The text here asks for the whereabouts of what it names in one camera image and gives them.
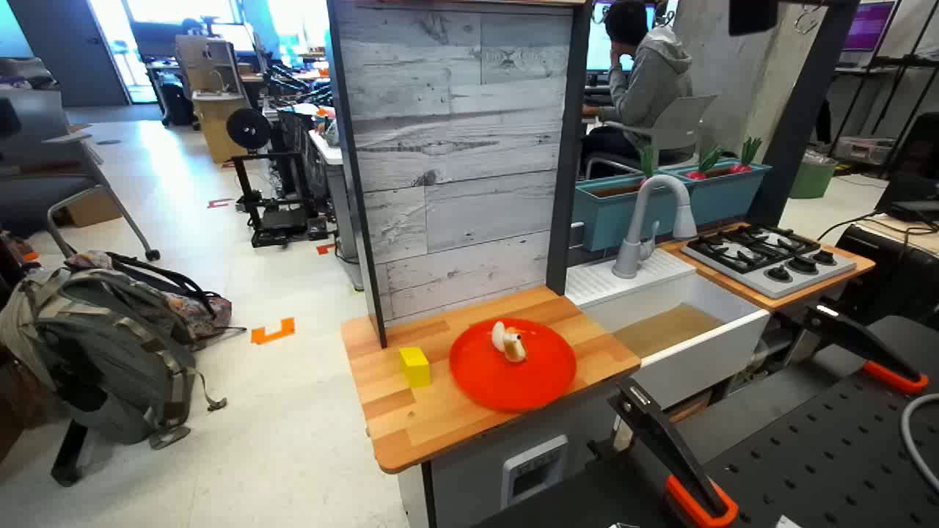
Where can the grey wood-pattern back panel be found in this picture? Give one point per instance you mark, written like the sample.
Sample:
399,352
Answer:
455,146

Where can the orange bracket piece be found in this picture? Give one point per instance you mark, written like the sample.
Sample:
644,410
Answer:
273,331

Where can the black metal shelf rack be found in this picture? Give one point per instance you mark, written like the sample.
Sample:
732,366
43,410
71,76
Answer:
882,88

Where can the green bin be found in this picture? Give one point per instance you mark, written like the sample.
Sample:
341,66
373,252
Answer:
810,176

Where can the teal planter box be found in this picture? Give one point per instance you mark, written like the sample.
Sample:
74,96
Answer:
605,214
728,193

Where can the red toy radish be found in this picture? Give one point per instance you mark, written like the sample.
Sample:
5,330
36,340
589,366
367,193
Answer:
710,164
749,149

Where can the grey toy stove top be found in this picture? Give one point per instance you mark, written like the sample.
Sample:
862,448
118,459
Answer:
766,258

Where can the black equipment stand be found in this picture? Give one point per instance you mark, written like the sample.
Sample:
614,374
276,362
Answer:
279,184

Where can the grey backpack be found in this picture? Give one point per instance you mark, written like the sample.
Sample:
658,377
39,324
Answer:
107,352

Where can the yellow block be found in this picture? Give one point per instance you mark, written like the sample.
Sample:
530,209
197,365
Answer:
416,365

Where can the red round plate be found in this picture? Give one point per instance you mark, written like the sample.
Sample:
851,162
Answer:
489,381

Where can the beige wooden cabinet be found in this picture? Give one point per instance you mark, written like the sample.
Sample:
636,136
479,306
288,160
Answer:
215,96

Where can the white toy sink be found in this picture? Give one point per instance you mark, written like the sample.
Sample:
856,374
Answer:
684,355

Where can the person in grey hoodie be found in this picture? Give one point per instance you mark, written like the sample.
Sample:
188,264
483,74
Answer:
650,76

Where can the grey toy faucet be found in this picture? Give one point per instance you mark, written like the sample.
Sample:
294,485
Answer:
647,209

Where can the small white beige toy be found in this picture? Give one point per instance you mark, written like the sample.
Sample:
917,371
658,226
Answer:
509,344

